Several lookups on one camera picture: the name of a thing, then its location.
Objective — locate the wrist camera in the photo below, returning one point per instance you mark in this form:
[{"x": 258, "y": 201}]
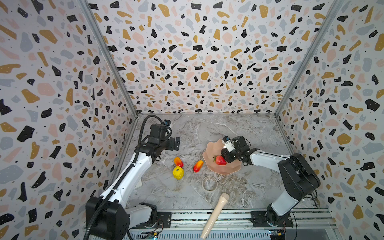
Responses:
[
  {"x": 228, "y": 143},
  {"x": 167, "y": 122}
]

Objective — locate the red-orange fake mango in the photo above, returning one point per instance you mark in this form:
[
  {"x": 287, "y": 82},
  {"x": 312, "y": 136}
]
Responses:
[
  {"x": 178, "y": 162},
  {"x": 197, "y": 167}
]

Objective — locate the pink scalloped fruit bowl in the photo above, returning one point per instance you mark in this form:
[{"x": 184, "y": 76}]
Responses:
[{"x": 215, "y": 149}]

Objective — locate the yellow fake lemon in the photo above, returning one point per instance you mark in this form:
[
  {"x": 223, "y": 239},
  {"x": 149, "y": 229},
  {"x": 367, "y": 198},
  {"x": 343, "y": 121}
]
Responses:
[{"x": 178, "y": 173}]

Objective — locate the red fake strawberry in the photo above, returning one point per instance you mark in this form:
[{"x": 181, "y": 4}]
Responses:
[{"x": 219, "y": 160}]

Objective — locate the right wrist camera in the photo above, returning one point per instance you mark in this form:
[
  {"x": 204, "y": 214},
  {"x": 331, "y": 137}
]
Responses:
[{"x": 228, "y": 143}]

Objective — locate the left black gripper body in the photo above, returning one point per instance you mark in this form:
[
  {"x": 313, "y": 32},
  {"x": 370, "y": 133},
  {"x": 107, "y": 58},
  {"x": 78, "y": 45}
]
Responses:
[{"x": 163, "y": 144}]

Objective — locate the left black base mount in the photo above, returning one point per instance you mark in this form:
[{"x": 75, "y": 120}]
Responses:
[{"x": 161, "y": 220}]

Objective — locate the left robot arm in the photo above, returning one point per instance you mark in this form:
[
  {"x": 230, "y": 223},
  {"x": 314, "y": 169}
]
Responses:
[{"x": 107, "y": 216}]

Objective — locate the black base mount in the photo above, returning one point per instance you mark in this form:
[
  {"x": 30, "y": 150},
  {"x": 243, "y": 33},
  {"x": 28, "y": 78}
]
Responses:
[
  {"x": 264, "y": 219},
  {"x": 161, "y": 220}
]

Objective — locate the aluminium front rail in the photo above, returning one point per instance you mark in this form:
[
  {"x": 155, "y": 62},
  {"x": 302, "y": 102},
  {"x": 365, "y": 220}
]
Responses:
[{"x": 298, "y": 224}]

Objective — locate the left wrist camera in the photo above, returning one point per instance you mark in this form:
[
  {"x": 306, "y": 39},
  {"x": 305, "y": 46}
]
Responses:
[{"x": 167, "y": 122}]

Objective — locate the clear glass jar lid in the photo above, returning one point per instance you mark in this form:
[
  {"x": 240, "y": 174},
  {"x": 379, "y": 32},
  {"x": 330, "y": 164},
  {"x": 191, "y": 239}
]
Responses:
[{"x": 209, "y": 183}]

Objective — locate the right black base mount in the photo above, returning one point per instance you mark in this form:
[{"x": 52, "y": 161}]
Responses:
[{"x": 264, "y": 219}]

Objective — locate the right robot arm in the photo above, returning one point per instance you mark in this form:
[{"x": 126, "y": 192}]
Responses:
[{"x": 299, "y": 179}]

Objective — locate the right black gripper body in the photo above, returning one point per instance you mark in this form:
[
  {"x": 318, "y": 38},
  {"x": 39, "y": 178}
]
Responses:
[{"x": 229, "y": 153}]

